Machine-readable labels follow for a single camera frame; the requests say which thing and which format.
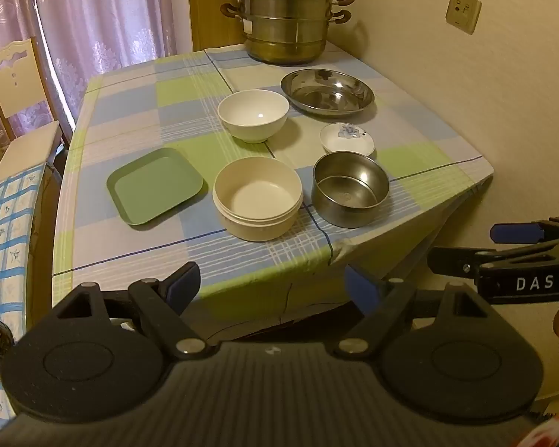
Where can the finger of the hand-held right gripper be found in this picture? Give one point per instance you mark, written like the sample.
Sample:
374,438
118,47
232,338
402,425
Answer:
512,233
452,260

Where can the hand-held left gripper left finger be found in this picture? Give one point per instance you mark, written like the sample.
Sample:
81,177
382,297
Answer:
186,286

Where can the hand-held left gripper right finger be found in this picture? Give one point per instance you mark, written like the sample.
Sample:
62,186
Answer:
359,291

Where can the stainless steel bowl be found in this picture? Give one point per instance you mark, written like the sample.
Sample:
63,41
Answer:
349,205

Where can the cream ribbed bowl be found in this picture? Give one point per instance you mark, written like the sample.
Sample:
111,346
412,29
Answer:
256,223

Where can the green square plate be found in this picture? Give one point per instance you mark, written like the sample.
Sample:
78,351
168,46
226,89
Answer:
153,191

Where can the small floral dish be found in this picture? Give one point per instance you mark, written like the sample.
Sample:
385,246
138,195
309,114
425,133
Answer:
347,138

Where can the white ceramic bowl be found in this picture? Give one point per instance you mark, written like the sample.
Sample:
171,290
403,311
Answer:
254,116

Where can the stainless steel round plate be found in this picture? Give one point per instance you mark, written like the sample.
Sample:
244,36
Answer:
328,98

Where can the red white printed object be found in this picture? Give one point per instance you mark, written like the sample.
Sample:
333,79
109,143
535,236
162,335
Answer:
549,433

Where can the checked tablecloth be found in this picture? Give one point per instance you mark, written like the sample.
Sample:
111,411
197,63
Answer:
121,116

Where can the blue checked cloth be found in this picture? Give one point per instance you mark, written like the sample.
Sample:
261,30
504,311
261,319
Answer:
4,223

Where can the cream wooden chair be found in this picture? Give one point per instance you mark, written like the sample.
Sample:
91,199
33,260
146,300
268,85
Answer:
18,102

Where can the stainless steel steamer pot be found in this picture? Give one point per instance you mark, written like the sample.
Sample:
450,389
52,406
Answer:
284,23

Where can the pink lace curtain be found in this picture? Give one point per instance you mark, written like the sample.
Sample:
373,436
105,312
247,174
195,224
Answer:
98,9

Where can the large beige wall socket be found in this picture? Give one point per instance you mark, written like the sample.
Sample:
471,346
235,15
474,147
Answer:
463,11

